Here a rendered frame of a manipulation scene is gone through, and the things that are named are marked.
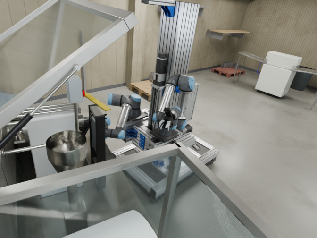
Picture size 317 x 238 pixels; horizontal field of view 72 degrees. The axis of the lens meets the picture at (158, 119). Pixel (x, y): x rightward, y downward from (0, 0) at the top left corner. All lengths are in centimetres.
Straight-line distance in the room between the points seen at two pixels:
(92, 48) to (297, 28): 858
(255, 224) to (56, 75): 57
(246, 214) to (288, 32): 859
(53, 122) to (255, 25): 874
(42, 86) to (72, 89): 37
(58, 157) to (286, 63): 637
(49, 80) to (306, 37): 861
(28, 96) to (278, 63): 653
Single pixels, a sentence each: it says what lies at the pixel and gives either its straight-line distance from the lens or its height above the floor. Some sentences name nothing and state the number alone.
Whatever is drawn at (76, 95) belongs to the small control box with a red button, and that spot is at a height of 164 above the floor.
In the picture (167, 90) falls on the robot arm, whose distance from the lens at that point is 193.
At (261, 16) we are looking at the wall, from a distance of 937.
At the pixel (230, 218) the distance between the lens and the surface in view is 59.
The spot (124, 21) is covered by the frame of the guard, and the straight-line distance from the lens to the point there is 58.
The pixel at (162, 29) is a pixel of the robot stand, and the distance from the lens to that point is 226.
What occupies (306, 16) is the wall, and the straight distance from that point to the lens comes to 892.
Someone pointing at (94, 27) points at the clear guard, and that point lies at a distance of 70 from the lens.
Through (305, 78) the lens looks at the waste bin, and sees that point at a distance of 820.
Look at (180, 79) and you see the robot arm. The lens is 194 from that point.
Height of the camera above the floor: 202
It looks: 29 degrees down
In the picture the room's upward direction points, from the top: 7 degrees clockwise
